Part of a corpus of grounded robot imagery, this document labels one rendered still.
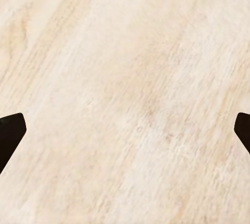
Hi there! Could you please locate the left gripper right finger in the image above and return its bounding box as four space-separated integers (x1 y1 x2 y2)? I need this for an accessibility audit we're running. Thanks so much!
234 113 250 153

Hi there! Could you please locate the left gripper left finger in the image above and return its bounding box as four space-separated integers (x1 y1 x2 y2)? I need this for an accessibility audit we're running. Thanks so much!
0 113 27 174

